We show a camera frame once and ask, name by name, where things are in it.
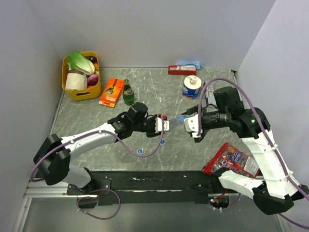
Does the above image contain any orange razor box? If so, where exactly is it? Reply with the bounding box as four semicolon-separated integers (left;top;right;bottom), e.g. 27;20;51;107
98;78;124;108

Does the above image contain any toilet paper roll blue wrapper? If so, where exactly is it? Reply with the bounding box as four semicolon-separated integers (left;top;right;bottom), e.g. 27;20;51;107
182;75;202;100

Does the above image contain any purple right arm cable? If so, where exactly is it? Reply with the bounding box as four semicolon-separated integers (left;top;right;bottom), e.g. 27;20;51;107
197;77;309;230

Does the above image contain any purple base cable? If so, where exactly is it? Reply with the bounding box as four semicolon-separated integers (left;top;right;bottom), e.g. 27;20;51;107
76;188;121;220

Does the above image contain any yellow plastic basket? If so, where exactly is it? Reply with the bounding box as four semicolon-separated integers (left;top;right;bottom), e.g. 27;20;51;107
62;52;101;101

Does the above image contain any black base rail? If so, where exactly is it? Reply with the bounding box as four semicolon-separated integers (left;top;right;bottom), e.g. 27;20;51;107
67;171;235;206

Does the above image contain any red rectangular box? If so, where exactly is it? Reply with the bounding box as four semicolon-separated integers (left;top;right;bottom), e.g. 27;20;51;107
168;65;197;76

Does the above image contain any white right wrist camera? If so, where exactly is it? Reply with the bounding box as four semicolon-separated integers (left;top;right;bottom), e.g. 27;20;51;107
183;114;202;138

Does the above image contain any white paper wrapped package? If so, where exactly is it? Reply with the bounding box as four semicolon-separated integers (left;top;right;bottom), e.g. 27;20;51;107
65;70;87;91

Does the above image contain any green glass bottle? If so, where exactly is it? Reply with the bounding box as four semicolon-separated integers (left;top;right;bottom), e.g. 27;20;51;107
123;79;135;105

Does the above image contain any red snack bag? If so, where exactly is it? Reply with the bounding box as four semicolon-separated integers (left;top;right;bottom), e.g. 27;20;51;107
202;142;260;178

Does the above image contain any toy napa cabbage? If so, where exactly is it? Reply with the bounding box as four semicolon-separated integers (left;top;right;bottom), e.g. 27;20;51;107
67;51;95;76

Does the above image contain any red onion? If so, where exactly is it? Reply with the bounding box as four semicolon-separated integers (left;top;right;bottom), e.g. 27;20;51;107
87;74;98;86

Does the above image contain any light blue packet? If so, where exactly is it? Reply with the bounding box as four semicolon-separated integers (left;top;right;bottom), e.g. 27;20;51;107
177;61;202;70

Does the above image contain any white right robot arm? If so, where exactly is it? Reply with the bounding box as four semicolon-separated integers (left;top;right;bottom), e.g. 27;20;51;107
183;87;309;215

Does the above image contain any silver toothpaste box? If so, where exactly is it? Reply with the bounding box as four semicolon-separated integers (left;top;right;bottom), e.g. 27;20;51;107
205;83;216;106

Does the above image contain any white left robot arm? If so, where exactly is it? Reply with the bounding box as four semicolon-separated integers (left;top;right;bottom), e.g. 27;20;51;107
30;102;169;194

